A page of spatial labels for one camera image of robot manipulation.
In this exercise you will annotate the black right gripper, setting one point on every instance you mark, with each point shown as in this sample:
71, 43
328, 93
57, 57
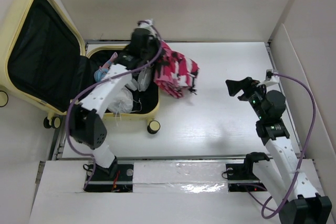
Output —
247, 85

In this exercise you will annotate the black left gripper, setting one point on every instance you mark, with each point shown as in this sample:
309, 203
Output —
153, 40

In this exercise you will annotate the white grey headphones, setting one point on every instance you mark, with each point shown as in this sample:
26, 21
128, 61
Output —
141, 81

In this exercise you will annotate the pink camouflage shorts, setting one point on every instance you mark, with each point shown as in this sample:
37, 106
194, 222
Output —
175, 73

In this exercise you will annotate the blue pink cat headphones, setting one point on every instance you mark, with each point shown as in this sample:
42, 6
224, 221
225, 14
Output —
103, 70

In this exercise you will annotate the white towel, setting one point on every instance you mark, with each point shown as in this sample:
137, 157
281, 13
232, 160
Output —
122, 102

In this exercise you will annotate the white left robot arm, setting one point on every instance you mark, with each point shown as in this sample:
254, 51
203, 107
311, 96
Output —
123, 84

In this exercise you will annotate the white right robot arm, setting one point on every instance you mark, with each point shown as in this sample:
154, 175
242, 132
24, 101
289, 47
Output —
280, 169

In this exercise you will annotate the yellow open suitcase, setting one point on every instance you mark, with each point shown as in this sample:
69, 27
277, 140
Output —
44, 59

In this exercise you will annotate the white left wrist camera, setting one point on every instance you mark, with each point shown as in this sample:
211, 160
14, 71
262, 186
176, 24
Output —
146, 24

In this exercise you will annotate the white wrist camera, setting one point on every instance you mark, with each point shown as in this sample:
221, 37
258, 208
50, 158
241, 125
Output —
271, 78
146, 24

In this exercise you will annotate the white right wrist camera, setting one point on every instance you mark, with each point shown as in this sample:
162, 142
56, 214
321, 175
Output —
271, 78

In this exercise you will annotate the metal base rail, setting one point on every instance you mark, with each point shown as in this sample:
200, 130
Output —
173, 176

